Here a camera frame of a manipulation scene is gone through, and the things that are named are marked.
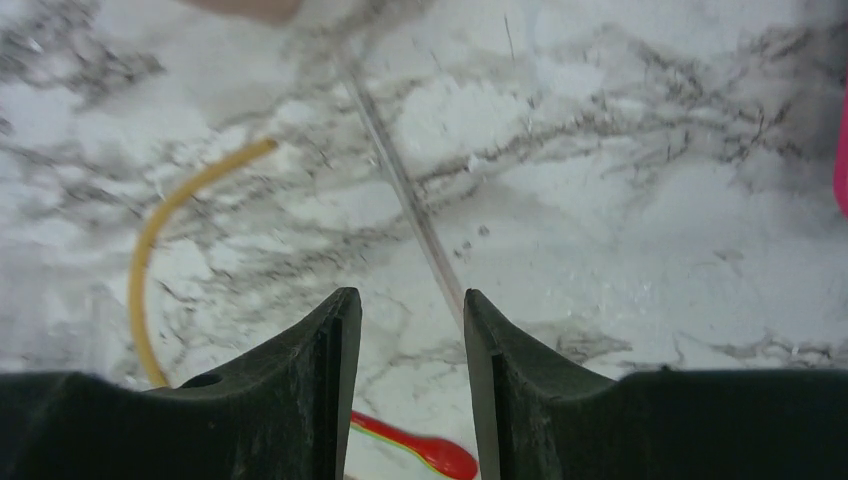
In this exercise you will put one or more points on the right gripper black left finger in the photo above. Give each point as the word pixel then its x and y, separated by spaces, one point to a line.
pixel 279 411

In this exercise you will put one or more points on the pink framed whiteboard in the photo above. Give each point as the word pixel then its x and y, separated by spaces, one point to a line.
pixel 840 175

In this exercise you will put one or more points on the glass stirring rod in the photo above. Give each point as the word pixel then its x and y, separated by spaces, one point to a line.
pixel 397 175

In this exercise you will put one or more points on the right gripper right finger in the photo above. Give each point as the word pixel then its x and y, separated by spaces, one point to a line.
pixel 538 415

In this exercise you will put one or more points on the amber rubber tubing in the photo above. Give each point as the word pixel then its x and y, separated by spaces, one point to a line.
pixel 147 239

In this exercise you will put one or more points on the pink plastic bin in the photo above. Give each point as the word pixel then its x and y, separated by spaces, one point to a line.
pixel 271 12

